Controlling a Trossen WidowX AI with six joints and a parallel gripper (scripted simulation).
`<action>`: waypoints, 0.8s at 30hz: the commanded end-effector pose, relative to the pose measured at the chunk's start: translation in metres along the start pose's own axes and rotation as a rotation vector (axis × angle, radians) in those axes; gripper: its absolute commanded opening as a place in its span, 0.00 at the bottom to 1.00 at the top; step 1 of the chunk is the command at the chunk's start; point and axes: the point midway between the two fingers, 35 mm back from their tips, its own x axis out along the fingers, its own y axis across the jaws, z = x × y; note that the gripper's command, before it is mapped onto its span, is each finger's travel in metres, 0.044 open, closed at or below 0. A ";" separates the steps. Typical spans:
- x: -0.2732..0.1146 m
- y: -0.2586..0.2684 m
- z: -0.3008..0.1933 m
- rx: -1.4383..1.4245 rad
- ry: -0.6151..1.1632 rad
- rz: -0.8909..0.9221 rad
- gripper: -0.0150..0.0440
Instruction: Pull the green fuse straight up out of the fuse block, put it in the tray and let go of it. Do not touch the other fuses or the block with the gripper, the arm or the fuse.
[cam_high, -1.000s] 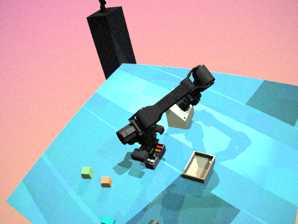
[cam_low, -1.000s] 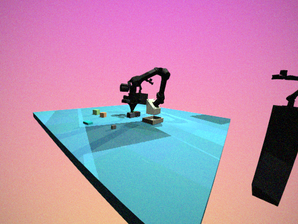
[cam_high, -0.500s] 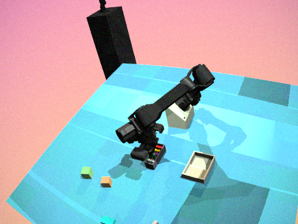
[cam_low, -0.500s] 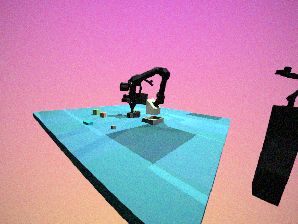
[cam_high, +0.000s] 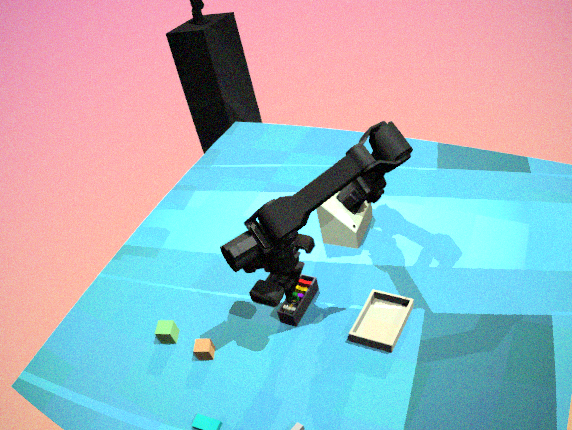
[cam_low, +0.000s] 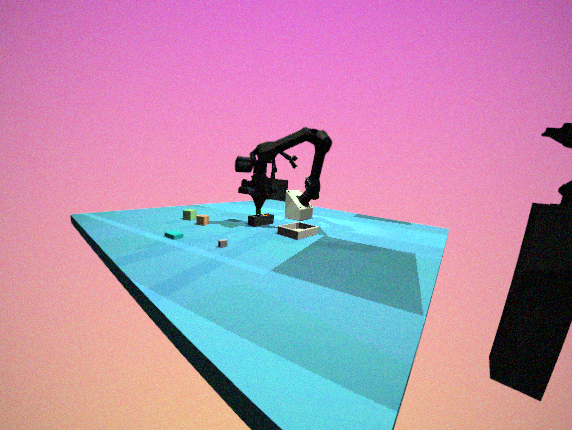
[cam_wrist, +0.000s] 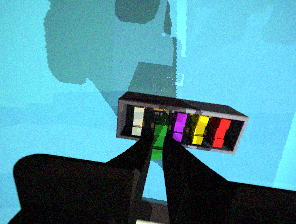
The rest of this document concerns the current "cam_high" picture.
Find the teal flat block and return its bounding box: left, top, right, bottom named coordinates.
left=191, top=413, right=222, bottom=430

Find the small orange cube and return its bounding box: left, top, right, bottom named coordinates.
left=193, top=338, right=216, bottom=360

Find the green cube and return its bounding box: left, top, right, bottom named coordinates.
left=155, top=320, right=180, bottom=344

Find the cream shallow square tray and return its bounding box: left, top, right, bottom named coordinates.
left=348, top=289, right=414, bottom=353

